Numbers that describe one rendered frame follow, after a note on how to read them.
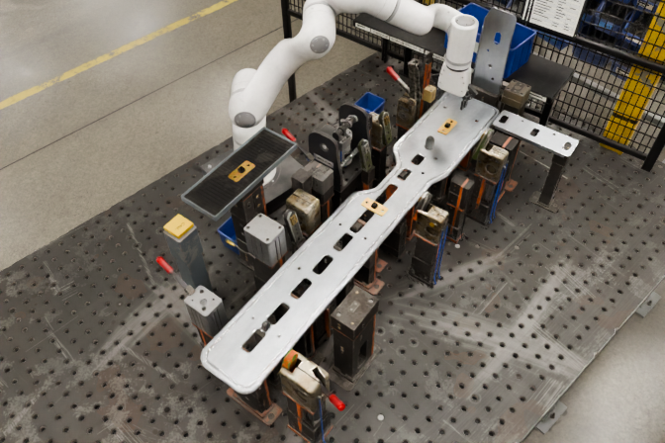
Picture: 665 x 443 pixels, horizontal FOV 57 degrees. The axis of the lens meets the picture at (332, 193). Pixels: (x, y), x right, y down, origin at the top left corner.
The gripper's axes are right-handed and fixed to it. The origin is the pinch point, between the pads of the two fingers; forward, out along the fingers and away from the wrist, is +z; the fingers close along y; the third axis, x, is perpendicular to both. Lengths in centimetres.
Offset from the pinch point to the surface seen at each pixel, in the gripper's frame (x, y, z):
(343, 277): -74, 8, 12
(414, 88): -1.9, -13.9, -0.1
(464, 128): 2.9, 5.4, 11.9
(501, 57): 26.5, 4.7, -4.1
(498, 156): -7.8, 22.9, 7.5
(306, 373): -106, 19, 6
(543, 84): 38.3, 19.0, 9.0
